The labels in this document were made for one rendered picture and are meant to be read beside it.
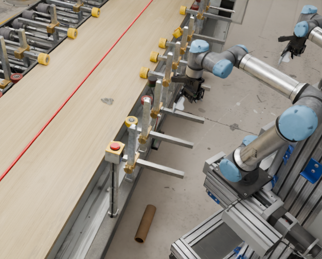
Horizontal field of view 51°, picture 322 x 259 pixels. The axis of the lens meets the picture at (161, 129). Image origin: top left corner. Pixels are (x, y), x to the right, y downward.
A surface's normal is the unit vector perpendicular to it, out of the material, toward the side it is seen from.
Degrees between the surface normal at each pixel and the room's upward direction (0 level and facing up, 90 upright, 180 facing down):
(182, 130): 0
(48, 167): 0
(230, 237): 0
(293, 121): 83
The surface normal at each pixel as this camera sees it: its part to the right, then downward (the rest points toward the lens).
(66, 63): 0.11, -0.73
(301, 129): -0.63, 0.37
